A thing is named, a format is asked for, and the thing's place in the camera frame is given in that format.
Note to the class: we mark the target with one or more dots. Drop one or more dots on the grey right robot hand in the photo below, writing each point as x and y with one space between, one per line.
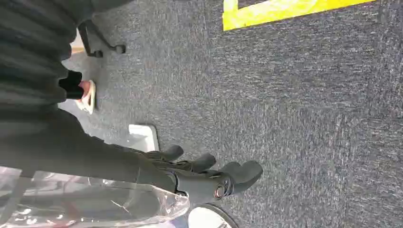
94 160

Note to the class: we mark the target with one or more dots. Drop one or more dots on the white flat panel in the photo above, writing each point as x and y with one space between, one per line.
143 138

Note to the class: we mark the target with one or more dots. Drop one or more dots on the pale sandal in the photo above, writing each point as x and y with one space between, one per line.
89 99

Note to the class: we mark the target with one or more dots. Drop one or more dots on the person's leg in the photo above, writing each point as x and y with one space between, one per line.
71 85

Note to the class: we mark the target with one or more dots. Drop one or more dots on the ribbed grey right arm sleeve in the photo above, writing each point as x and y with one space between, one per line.
30 53

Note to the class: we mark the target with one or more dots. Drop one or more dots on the black chair base with casters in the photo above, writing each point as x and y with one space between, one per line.
94 34

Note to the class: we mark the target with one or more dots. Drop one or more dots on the white round disc black rim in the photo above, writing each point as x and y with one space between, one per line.
206 218

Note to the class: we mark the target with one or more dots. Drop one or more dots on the yellow floor tape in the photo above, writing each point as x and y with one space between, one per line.
267 12

